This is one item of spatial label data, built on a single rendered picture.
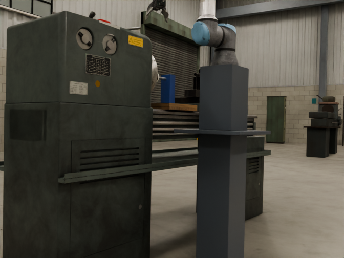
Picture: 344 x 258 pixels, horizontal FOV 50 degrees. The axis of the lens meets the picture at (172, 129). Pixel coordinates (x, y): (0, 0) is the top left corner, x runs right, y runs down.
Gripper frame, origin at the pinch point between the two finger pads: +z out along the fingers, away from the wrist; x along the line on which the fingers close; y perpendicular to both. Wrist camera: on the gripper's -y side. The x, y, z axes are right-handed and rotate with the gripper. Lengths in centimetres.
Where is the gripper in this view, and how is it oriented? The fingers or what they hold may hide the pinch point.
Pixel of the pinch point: (156, 22)
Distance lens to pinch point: 250.3
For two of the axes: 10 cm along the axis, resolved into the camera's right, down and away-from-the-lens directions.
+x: 9.3, 0.2, 3.6
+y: 3.6, 0.3, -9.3
